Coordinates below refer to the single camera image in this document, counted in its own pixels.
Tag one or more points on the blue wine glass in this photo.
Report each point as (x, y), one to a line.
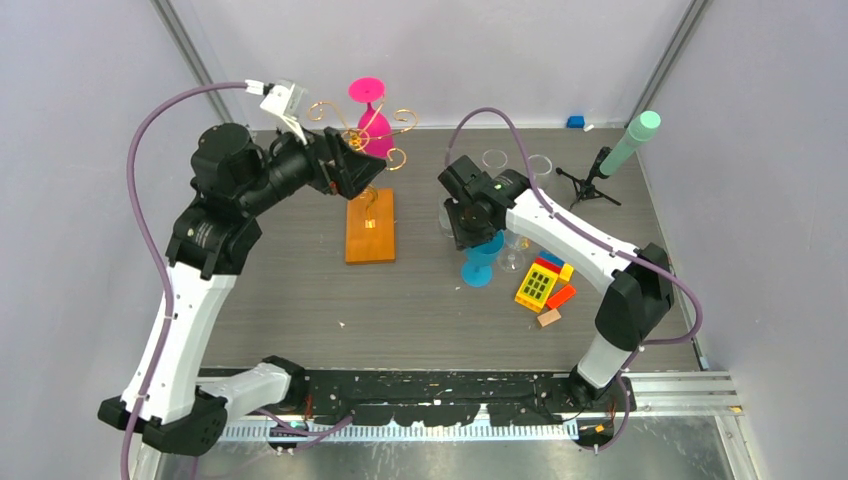
(477, 270)

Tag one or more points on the pink wine glass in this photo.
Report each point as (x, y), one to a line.
(373, 127)

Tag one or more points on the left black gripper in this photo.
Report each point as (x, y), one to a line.
(334, 177)

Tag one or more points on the mint green cylinder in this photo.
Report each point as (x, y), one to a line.
(638, 132)

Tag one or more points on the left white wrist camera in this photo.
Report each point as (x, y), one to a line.
(281, 100)

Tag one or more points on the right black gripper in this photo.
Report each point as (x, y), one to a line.
(464, 240)

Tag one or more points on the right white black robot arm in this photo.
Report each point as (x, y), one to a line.
(634, 281)

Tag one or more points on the yellow toy block window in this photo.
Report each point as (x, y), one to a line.
(535, 288)

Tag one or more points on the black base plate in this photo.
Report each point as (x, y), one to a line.
(447, 398)

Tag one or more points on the black mini tripod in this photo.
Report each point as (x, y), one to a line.
(584, 188)

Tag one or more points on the orange toy block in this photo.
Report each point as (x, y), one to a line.
(562, 296)

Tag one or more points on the yellow toy brick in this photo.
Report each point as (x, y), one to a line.
(565, 274)

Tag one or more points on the red toy brick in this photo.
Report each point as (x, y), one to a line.
(554, 268)

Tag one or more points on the clear tall wine glass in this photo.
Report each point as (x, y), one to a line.
(494, 161)

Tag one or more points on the clear stemless wine glass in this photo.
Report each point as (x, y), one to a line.
(444, 221)

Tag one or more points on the small blue object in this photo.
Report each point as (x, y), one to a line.
(576, 122)

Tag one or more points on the blue toy brick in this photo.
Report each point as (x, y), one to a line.
(551, 259)

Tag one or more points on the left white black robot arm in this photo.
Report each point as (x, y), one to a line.
(235, 181)

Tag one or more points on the tan wooden block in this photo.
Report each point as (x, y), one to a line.
(548, 317)

